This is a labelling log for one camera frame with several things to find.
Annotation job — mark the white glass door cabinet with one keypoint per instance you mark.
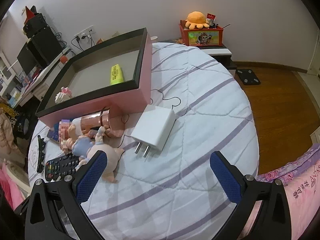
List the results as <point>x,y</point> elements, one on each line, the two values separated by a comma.
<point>3,67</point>

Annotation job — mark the bottle with red cap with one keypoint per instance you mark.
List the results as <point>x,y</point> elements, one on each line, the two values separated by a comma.
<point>64,58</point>

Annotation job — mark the black hair clip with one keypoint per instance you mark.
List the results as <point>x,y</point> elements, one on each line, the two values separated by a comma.
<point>41,155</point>

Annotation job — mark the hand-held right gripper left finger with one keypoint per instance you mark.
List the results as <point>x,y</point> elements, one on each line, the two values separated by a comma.
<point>92,175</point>

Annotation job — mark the white paper cup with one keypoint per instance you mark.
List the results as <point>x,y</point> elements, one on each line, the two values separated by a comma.
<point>153,38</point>

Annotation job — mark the red toy crate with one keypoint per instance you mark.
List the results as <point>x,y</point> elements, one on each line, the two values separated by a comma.
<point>203,36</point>

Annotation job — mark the black box on tower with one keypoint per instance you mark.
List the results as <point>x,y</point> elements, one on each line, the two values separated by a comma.
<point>33,25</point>

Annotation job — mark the black computer tower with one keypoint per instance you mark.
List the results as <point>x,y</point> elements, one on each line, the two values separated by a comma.
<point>45,45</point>

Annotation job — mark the pink box with black rim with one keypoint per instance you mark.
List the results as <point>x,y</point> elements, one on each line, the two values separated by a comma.
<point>130,97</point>

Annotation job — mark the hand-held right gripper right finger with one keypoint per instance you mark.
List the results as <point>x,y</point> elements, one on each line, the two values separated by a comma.
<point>223,177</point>

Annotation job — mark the golden toy figure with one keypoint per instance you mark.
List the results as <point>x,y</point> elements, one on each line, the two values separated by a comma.
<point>178,40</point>

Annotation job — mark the rose gold metal cup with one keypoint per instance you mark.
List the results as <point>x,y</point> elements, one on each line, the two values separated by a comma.
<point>93,121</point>

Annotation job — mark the white desk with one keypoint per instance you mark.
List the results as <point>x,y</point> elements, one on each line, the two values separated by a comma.
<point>42,77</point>

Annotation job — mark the red paper pennant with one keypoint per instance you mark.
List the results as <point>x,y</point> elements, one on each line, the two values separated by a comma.
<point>30,13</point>

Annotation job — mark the small card pack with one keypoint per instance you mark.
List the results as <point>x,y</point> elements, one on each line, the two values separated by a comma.
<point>52,136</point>

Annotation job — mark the pink jacket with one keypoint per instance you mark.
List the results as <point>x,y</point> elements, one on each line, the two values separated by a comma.
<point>6,135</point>

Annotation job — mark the orange octopus plush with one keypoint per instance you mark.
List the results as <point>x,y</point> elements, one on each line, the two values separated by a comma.
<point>196,18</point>

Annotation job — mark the white wall power socket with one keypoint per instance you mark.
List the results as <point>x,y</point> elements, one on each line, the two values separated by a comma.
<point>83,33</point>

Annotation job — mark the pig doll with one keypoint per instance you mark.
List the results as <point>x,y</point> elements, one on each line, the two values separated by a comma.
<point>107,157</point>

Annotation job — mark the black bathroom scale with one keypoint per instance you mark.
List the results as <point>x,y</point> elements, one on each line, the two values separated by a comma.
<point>247,76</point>

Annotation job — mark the black monitor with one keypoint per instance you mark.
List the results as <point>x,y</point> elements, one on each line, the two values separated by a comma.
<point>26,60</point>

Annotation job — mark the pink floral quilt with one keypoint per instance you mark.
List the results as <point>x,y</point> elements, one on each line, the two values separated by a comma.
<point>300,180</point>

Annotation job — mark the small pink white cake toy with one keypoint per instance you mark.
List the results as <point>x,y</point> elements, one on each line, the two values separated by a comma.
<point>62,95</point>

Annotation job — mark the black remote control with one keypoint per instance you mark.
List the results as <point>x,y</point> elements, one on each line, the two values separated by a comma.
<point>61,166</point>

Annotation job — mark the yellow highlighter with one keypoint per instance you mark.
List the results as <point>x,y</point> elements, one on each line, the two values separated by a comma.
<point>116,73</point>

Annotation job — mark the white charger plug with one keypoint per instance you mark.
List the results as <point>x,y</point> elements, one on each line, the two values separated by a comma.
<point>155,125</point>

